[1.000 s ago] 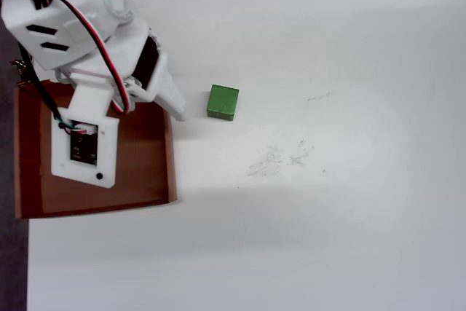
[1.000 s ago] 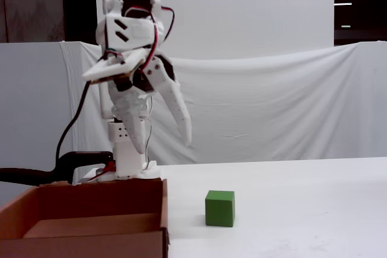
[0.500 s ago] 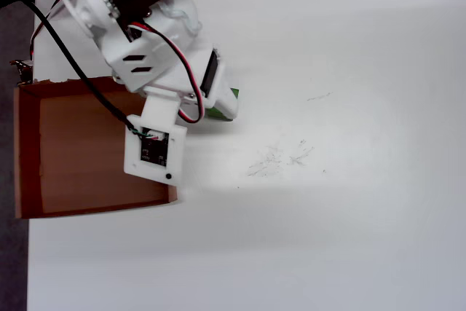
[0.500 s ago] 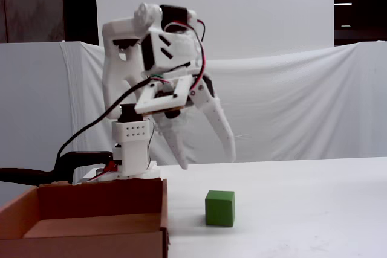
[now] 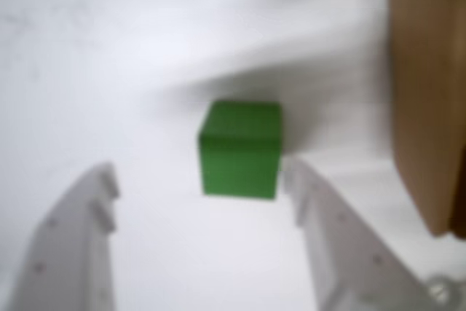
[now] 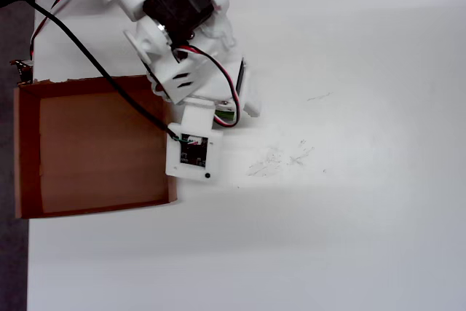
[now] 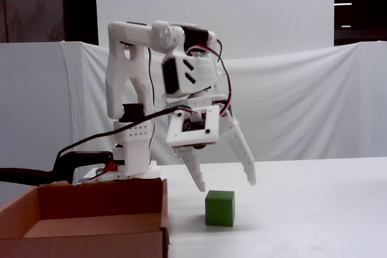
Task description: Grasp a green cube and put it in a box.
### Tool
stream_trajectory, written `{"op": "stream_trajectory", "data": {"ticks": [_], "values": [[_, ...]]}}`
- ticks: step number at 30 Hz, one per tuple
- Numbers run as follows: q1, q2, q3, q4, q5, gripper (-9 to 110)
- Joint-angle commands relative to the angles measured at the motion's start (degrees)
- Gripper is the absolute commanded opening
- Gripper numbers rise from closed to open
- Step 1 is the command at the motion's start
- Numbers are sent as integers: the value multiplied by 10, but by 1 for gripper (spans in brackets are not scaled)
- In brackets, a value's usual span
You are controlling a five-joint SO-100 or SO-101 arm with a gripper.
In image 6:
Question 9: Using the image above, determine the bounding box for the green cube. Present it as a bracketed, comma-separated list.
[214, 109, 236, 125]

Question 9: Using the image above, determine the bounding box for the brown cardboard box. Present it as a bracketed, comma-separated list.
[13, 74, 179, 220]

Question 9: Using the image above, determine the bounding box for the red black white servo cable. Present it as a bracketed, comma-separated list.
[30, 0, 78, 61]
[174, 44, 243, 128]

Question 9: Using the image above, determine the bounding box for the black camera cable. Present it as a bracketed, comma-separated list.
[27, 0, 183, 143]

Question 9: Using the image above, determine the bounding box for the metal table clamp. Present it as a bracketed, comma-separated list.
[9, 58, 34, 84]

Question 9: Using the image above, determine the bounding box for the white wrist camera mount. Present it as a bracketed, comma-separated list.
[165, 101, 224, 184]

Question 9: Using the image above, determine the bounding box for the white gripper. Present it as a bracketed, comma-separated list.
[146, 47, 262, 119]

